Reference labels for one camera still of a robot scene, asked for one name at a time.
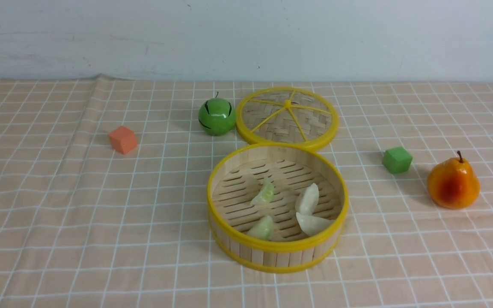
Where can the green dumpling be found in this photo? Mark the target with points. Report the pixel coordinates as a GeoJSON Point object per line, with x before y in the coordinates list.
{"type": "Point", "coordinates": [263, 229]}
{"type": "Point", "coordinates": [265, 195]}

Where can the green toy apple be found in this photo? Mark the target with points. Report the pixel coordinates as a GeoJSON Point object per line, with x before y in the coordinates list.
{"type": "Point", "coordinates": [217, 116]}

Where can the checkered peach tablecloth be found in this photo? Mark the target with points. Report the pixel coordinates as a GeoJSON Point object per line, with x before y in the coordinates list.
{"type": "Point", "coordinates": [83, 226]}

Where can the bamboo steamer lid yellow rim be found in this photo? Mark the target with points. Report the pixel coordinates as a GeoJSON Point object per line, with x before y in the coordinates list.
{"type": "Point", "coordinates": [289, 115]}

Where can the bamboo steamer tray yellow rim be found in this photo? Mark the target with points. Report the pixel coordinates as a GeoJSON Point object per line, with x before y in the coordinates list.
{"type": "Point", "coordinates": [238, 178]}

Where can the green cube block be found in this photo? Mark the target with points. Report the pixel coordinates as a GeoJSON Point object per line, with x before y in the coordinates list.
{"type": "Point", "coordinates": [397, 160]}

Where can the white dumpling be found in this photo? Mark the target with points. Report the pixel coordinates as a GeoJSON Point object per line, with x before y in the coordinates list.
{"type": "Point", "coordinates": [312, 225]}
{"type": "Point", "coordinates": [307, 200]}

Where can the orange yellow toy pear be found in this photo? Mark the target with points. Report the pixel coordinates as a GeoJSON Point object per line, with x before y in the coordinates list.
{"type": "Point", "coordinates": [453, 184]}

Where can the orange cube block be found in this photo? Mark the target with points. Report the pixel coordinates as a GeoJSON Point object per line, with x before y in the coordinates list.
{"type": "Point", "coordinates": [123, 140]}

